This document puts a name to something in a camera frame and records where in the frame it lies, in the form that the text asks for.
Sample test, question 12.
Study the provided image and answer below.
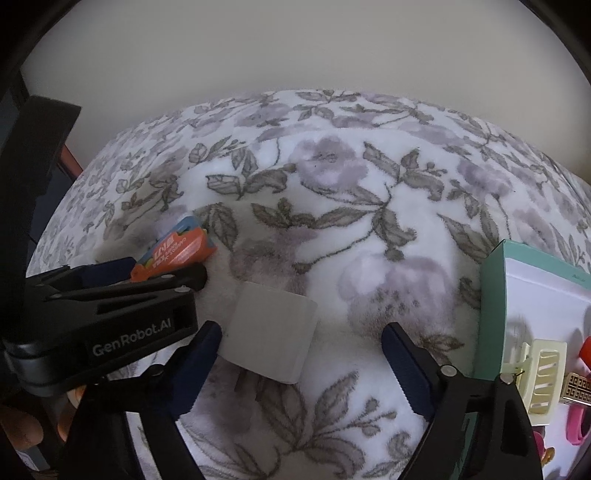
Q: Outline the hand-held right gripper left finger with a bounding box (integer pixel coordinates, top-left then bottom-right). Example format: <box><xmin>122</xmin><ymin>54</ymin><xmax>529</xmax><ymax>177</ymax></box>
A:
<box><xmin>58</xmin><ymin>320</ymin><xmax>223</xmax><ymax>480</ymax></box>

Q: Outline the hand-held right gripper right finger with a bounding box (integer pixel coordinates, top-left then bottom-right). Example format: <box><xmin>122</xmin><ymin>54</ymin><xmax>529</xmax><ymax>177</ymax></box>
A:
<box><xmin>381</xmin><ymin>322</ymin><xmax>543</xmax><ymax>480</ymax></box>

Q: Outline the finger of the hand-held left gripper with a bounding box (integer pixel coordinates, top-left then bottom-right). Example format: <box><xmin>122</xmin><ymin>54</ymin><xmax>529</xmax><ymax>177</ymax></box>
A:
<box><xmin>25</xmin><ymin>257</ymin><xmax>138</xmax><ymax>296</ymax></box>
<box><xmin>44</xmin><ymin>263</ymin><xmax>208</xmax><ymax>308</ymax></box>

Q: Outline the orange and blue small box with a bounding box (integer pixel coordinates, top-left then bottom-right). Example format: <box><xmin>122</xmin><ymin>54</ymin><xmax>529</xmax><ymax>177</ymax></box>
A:
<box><xmin>130</xmin><ymin>217</ymin><xmax>218</xmax><ymax>283</ymax></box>

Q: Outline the white charger adapter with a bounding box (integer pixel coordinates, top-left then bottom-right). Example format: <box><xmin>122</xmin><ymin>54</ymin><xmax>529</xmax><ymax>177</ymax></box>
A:
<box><xmin>217</xmin><ymin>282</ymin><xmax>319</xmax><ymax>385</ymax></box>

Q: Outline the teal cardboard tray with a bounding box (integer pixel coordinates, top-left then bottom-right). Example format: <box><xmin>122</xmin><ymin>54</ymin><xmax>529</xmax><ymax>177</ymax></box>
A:
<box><xmin>462</xmin><ymin>239</ymin><xmax>591</xmax><ymax>480</ymax></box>

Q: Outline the cream hair clip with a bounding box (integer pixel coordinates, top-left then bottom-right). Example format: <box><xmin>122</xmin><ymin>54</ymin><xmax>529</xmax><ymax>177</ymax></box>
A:
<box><xmin>501</xmin><ymin>339</ymin><xmax>568</xmax><ymax>428</ymax></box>

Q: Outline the pink orange doll figure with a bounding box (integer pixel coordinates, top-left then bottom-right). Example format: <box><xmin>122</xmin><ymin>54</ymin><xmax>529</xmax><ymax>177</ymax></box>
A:
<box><xmin>532</xmin><ymin>427</ymin><xmax>559</xmax><ymax>467</ymax></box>

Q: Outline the gold patterned small box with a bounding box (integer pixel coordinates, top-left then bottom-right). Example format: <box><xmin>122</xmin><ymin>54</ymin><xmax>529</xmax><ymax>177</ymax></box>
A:
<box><xmin>561</xmin><ymin>371</ymin><xmax>591</xmax><ymax>407</ymax></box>

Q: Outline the pink wrist band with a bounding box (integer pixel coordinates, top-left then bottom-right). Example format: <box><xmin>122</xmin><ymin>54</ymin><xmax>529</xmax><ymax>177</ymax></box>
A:
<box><xmin>567</xmin><ymin>401</ymin><xmax>591</xmax><ymax>446</ymax></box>

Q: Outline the person's left hand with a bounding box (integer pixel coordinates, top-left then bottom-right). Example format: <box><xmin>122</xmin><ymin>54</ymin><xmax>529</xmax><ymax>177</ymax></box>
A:
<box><xmin>0</xmin><ymin>404</ymin><xmax>49</xmax><ymax>453</ymax></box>

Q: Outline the dark cabinet with red edge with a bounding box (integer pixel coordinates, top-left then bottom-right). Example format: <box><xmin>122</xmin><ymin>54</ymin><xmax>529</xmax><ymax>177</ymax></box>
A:
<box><xmin>0</xmin><ymin>69</ymin><xmax>85</xmax><ymax>185</ymax></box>

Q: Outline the floral grey white blanket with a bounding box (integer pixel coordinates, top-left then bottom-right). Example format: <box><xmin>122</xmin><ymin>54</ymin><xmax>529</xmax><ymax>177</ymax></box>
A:
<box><xmin>25</xmin><ymin>90</ymin><xmax>591</xmax><ymax>480</ymax></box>

